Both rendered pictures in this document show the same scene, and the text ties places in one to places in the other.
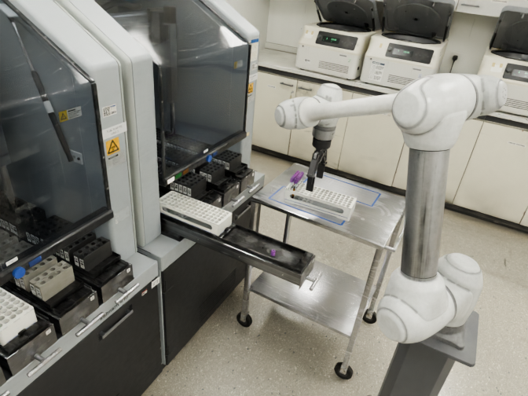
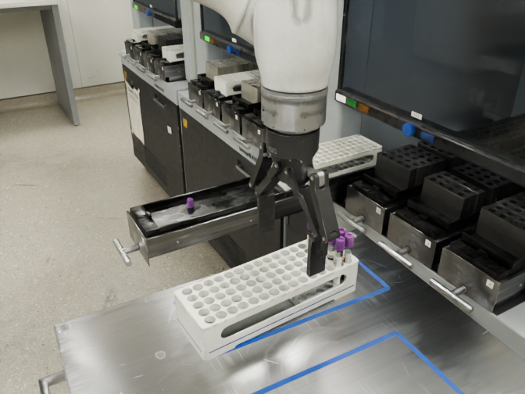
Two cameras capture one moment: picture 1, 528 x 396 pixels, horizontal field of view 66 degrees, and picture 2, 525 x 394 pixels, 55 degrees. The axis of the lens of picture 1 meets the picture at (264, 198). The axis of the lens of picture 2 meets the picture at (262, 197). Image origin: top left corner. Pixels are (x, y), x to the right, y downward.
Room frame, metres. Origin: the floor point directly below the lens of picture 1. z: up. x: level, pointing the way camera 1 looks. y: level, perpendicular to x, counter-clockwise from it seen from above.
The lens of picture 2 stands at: (1.88, -0.77, 1.39)
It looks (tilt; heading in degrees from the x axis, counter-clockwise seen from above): 29 degrees down; 125
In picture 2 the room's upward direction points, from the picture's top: straight up
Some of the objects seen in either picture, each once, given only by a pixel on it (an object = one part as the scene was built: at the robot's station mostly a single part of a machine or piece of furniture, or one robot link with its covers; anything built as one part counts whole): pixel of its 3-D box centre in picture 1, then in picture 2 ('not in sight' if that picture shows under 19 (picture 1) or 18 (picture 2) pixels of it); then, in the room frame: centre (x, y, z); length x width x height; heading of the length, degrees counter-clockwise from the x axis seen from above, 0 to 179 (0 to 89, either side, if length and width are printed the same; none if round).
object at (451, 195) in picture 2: (216, 174); (444, 198); (1.65, 0.23, 0.85); 0.12 x 0.02 x 0.06; 155
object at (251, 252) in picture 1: (232, 240); (263, 198); (1.26, 0.11, 0.78); 0.73 x 0.14 x 0.09; 65
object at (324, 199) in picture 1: (319, 199); (270, 290); (1.52, -0.24, 0.85); 0.30 x 0.10 x 0.06; 69
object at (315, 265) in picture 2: (320, 170); (316, 253); (1.60, -0.23, 0.95); 0.03 x 0.01 x 0.07; 69
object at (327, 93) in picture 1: (325, 104); (295, 21); (1.53, -0.20, 1.27); 0.13 x 0.11 x 0.16; 128
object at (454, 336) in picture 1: (441, 312); not in sight; (1.05, -0.65, 0.73); 0.22 x 0.18 x 0.06; 155
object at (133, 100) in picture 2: not in sight; (133, 111); (-0.26, 1.00, 0.43); 0.27 x 0.02 x 0.36; 155
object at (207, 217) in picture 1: (193, 213); (324, 162); (1.34, 0.27, 0.83); 0.30 x 0.10 x 0.06; 65
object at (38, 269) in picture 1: (39, 273); not in sight; (0.90, 0.65, 0.85); 0.12 x 0.02 x 0.06; 155
